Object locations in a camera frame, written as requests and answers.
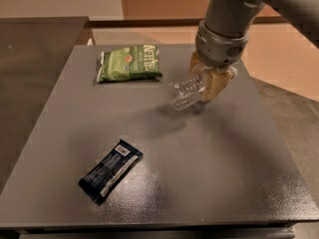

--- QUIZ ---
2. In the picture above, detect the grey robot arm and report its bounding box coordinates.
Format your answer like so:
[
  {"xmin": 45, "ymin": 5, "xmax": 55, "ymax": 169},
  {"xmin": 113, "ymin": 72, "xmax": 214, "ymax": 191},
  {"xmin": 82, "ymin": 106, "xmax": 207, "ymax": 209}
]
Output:
[{"xmin": 189, "ymin": 0, "xmax": 319, "ymax": 102}]

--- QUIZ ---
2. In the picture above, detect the dark blue snack bar wrapper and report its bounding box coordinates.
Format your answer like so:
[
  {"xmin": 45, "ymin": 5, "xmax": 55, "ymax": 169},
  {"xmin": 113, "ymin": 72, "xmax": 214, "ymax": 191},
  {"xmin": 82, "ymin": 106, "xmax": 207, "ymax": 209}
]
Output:
[{"xmin": 79, "ymin": 139, "xmax": 144, "ymax": 205}]

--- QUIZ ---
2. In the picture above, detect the green snack bag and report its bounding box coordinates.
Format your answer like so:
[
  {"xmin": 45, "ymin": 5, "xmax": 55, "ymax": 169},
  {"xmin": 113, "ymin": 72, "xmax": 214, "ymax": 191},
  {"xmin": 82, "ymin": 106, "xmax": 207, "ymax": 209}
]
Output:
[{"xmin": 97, "ymin": 44, "xmax": 162, "ymax": 84}]

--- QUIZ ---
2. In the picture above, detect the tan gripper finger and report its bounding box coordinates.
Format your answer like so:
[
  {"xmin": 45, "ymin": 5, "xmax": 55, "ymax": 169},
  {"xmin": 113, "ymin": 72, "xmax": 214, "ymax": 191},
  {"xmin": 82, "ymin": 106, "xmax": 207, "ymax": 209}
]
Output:
[
  {"xmin": 200, "ymin": 67, "xmax": 235, "ymax": 102},
  {"xmin": 188, "ymin": 52, "xmax": 209, "ymax": 80}
]

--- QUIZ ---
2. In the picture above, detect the clear plastic water bottle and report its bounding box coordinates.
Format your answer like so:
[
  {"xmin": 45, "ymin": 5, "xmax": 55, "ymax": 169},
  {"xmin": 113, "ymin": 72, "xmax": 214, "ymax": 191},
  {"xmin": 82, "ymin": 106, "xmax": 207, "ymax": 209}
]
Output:
[{"xmin": 166, "ymin": 66, "xmax": 239, "ymax": 112}]

